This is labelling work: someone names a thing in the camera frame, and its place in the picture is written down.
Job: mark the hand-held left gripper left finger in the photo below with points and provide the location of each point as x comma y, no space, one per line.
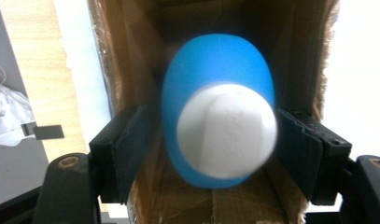
122,149

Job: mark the white cloth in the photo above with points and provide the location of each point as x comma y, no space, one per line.
10,118

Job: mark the blue cardboard box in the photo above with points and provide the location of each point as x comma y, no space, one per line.
131,46

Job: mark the small black tag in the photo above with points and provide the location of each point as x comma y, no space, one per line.
49,132

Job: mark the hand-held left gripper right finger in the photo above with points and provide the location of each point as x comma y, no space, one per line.
306,149

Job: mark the blue bottle with white cap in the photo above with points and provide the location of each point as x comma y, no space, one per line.
215,62

